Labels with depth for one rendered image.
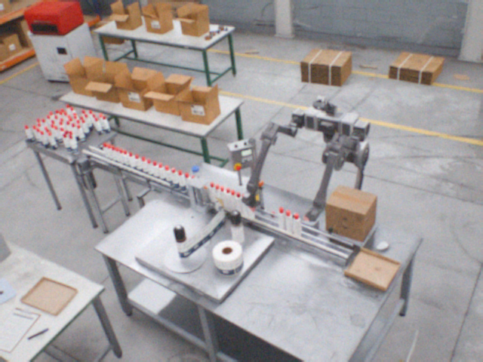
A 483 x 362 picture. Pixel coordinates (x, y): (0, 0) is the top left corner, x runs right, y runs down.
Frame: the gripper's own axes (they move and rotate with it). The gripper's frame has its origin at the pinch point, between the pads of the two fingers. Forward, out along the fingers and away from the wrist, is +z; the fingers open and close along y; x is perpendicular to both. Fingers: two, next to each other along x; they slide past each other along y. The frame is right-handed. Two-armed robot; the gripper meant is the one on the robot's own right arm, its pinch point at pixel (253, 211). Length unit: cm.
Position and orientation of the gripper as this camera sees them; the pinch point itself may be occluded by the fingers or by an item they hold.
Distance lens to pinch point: 380.6
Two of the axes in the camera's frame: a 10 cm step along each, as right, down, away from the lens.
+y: 8.1, 2.8, -5.2
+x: 5.8, -5.3, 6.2
